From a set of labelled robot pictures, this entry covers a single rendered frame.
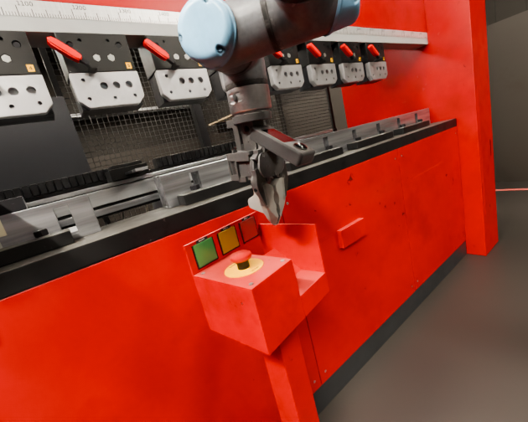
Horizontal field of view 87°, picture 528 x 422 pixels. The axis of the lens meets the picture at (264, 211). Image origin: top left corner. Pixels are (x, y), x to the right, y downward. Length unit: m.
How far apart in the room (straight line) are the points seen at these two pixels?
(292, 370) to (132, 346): 0.36
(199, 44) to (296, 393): 0.64
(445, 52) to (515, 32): 1.88
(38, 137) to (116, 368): 0.89
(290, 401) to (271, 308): 0.27
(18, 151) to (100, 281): 0.76
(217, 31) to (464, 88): 1.78
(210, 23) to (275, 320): 0.43
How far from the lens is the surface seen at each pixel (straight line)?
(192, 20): 0.41
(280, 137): 0.49
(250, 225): 0.63
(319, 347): 1.14
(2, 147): 1.34
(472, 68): 2.05
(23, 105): 0.80
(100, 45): 0.87
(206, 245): 0.56
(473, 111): 2.04
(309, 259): 0.60
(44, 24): 0.87
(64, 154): 1.33
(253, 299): 0.44
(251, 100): 0.50
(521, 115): 3.91
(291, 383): 0.66
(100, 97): 0.82
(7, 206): 0.81
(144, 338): 0.76
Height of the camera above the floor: 0.98
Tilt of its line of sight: 13 degrees down
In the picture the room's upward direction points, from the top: 14 degrees counter-clockwise
